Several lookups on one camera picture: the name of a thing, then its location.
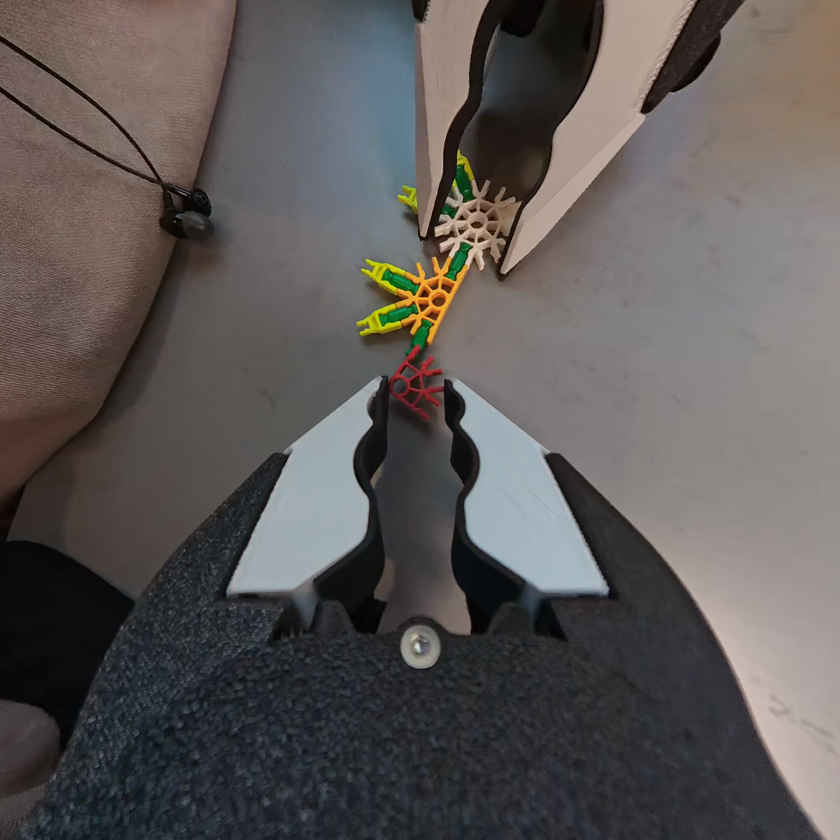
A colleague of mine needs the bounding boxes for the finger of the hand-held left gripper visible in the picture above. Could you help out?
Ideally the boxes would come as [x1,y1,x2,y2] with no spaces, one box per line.
[415,0,508,242]
[497,0,698,282]

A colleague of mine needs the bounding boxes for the person's beige knit top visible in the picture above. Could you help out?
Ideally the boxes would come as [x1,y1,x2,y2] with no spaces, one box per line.
[0,0,238,821]

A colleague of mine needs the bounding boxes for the white snowflake connector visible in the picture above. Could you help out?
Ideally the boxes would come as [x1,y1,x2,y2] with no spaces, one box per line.
[434,178,526,270]

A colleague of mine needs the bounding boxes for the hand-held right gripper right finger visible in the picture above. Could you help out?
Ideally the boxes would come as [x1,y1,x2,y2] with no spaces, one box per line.
[445,378,611,599]

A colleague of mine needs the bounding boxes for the black earbuds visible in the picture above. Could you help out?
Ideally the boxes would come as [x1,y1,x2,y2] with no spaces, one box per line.
[0,36,213,238]

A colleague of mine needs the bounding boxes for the red plastic connector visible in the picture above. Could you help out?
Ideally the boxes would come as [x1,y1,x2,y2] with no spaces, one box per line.
[388,348,444,421]

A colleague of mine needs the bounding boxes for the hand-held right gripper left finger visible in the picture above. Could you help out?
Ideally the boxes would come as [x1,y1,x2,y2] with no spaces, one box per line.
[225,375,389,599]

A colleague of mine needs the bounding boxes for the orange half-circle connector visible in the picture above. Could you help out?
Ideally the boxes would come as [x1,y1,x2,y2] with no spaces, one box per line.
[402,257,470,342]

